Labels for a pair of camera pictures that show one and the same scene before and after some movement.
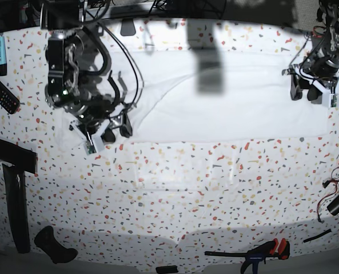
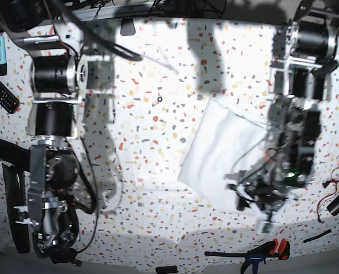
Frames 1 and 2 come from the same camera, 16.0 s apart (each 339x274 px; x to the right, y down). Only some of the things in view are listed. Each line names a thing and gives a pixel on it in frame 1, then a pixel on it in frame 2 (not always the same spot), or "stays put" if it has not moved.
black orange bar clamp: (274, 249) stays put
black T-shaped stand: (15, 159) stays put
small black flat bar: (166, 269) stays put
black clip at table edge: (128, 27) stays put
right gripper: (319, 68) → (271, 184)
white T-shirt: (206, 96) → (223, 141)
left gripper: (99, 113) → (55, 237)
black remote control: (1, 93) stays put
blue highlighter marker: (2, 56) stays put
